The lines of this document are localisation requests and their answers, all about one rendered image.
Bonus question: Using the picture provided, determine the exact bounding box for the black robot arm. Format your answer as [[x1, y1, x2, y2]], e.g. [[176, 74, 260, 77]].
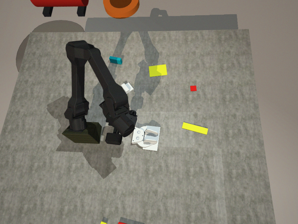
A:
[[64, 40, 137, 137]]

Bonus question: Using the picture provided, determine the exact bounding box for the yellow flat bar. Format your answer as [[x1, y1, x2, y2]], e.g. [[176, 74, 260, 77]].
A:
[[182, 122, 208, 135]]

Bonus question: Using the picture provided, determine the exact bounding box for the teal rectangular block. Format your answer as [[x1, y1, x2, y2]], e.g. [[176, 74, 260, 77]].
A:
[[109, 56, 122, 65]]

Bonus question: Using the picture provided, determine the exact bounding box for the yellow flat rectangular plate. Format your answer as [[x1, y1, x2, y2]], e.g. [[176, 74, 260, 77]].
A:
[[149, 65, 167, 77]]

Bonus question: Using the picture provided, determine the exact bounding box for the red square block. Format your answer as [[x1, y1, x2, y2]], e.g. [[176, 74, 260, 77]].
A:
[[190, 86, 197, 91]]

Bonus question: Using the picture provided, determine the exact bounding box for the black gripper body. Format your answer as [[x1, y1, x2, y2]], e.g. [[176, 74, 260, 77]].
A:
[[105, 106, 124, 145]]

